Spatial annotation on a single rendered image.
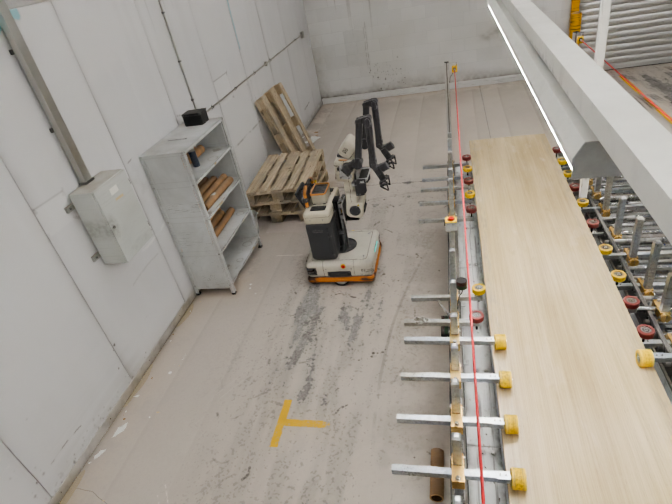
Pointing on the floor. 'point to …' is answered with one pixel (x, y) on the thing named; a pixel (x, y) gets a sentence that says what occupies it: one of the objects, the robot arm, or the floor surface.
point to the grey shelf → (205, 273)
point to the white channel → (606, 109)
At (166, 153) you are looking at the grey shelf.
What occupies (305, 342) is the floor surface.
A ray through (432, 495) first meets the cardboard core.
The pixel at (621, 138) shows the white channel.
